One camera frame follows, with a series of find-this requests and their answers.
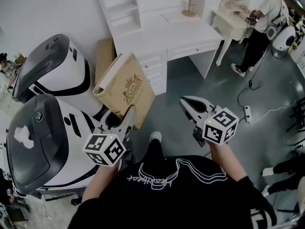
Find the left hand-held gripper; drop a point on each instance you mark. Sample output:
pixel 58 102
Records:
pixel 104 149

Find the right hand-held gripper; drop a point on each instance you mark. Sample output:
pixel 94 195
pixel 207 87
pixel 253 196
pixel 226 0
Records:
pixel 220 128

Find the tan hardcover book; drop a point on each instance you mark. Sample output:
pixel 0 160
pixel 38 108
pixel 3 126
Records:
pixel 128 85

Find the person's right forearm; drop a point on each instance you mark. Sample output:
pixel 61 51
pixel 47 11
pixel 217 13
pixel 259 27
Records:
pixel 226 161

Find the person's left forearm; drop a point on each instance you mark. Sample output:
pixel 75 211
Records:
pixel 100 182

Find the white drawers with knobs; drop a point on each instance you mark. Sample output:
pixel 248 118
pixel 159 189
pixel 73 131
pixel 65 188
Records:
pixel 153 73

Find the wide white desk drawer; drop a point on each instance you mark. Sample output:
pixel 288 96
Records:
pixel 195 49

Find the white desk with shelves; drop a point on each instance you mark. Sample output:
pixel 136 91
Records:
pixel 181 33

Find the person's white shoe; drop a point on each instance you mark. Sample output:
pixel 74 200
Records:
pixel 155 136

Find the person's black trouser leg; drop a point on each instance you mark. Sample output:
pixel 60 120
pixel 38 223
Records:
pixel 153 150

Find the white power strip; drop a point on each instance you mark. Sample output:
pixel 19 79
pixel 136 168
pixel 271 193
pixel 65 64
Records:
pixel 247 114

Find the brown cardboard panel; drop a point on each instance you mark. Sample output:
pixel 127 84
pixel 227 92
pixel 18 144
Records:
pixel 104 58

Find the white and black robot machine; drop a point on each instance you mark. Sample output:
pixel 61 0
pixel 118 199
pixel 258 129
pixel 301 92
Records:
pixel 40 147
pixel 62 70

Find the person's black printed t-shirt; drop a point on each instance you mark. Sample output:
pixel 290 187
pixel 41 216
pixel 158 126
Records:
pixel 171 199

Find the cream vanity table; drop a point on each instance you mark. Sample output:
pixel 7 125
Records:
pixel 228 20

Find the wooden mug tree stand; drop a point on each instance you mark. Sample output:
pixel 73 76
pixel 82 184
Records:
pixel 189 13

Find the white rounded appliance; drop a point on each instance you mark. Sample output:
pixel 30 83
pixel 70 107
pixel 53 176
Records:
pixel 282 38

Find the black metal frame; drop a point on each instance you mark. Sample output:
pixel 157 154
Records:
pixel 297 118

